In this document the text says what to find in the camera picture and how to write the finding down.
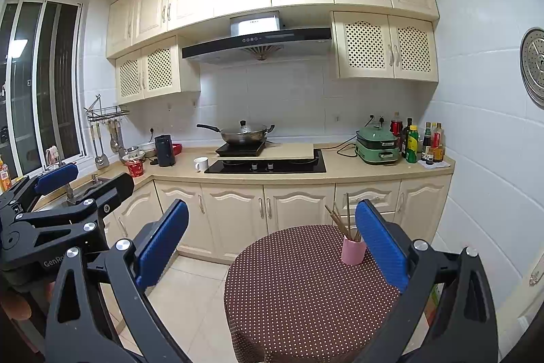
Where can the orange sauce bottle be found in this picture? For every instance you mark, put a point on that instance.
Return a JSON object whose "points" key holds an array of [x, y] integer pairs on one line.
{"points": [[438, 144]]}

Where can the dark olive oil bottle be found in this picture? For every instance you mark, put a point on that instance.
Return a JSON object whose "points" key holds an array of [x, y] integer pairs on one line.
{"points": [[406, 137]]}

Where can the cream base cabinets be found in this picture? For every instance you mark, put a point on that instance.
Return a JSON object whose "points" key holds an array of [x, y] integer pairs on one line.
{"points": [[238, 214]]}

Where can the kitchen window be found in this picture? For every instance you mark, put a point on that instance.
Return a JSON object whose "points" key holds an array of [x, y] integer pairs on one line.
{"points": [[55, 91]]}

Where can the round metal steamer plate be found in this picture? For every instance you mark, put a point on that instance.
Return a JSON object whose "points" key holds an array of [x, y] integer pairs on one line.
{"points": [[535, 65]]}

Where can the glass wok lid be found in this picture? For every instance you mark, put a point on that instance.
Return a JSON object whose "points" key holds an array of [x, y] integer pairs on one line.
{"points": [[244, 129]]}

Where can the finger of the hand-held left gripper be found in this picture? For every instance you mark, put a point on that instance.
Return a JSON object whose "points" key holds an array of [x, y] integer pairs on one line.
{"points": [[57, 178], [114, 193]]}

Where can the wooden cutting board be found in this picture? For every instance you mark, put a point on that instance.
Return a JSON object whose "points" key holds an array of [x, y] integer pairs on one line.
{"points": [[293, 150]]}

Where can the stainless steel sink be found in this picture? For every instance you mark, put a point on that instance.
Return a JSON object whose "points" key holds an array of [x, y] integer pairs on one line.
{"points": [[100, 181]]}

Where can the green yellow bottle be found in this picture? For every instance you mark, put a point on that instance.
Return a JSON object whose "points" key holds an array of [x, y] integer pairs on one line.
{"points": [[412, 146]]}

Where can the black induction cooker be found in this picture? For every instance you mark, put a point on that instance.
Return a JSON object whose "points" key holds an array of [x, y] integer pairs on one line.
{"points": [[240, 149]]}

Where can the brown dotted tablecloth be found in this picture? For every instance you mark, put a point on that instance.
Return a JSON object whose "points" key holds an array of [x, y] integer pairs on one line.
{"points": [[297, 295]]}

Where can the green electric multi-cooker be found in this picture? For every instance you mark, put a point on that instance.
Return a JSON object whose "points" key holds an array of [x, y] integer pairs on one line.
{"points": [[376, 146]]}

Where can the bunch of wooden chopsticks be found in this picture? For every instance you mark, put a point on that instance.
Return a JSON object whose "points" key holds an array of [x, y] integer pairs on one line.
{"points": [[349, 214]]}

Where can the cream lattice door wall cabinet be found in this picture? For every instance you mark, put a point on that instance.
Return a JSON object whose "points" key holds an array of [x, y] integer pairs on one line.
{"points": [[365, 44], [159, 69]]}

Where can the red paper cup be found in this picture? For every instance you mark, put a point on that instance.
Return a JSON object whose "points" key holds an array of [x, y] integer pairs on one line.
{"points": [[136, 169]]}

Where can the steel ladle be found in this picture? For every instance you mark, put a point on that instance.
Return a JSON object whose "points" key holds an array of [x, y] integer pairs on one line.
{"points": [[114, 142]]}

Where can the person's left hand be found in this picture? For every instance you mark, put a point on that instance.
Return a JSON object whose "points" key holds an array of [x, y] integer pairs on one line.
{"points": [[19, 305]]}

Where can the sink soap dispenser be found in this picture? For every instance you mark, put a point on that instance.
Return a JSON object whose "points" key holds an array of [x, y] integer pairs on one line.
{"points": [[94, 179]]}

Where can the orange dish soap bottle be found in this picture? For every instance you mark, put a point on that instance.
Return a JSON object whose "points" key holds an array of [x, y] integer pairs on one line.
{"points": [[4, 176]]}

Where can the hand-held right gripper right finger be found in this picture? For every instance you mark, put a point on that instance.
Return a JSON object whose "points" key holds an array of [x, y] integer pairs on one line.
{"points": [[382, 244]]}

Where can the white paper sheet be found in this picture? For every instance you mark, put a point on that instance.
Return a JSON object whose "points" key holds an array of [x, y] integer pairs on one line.
{"points": [[444, 164]]}

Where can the red container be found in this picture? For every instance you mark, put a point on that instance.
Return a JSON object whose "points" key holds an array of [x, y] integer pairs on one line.
{"points": [[177, 148]]}

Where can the white bowl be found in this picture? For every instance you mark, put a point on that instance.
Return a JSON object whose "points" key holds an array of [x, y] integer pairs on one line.
{"points": [[146, 148]]}

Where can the black glass gas hob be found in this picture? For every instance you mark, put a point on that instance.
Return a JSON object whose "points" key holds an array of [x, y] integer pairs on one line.
{"points": [[263, 167]]}

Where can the steel wok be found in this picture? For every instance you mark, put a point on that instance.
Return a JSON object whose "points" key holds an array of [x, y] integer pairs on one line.
{"points": [[246, 139]]}

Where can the dark soy sauce bottle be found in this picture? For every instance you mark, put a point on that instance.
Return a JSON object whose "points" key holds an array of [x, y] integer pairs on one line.
{"points": [[426, 142]]}

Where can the white mug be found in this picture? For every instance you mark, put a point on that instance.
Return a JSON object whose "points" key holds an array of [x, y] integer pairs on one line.
{"points": [[202, 164]]}

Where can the black range hood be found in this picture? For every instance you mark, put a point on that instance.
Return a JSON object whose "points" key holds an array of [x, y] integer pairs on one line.
{"points": [[255, 42]]}

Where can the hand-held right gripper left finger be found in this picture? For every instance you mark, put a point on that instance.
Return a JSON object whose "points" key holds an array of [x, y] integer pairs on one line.
{"points": [[163, 242]]}

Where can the black electric kettle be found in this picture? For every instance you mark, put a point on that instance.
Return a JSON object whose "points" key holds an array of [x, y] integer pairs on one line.
{"points": [[165, 150]]}

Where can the steel sink faucet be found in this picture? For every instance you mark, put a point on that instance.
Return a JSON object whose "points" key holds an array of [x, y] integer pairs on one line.
{"points": [[69, 193]]}

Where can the red bottle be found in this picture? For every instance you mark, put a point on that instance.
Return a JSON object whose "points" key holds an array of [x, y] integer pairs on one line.
{"points": [[396, 127]]}

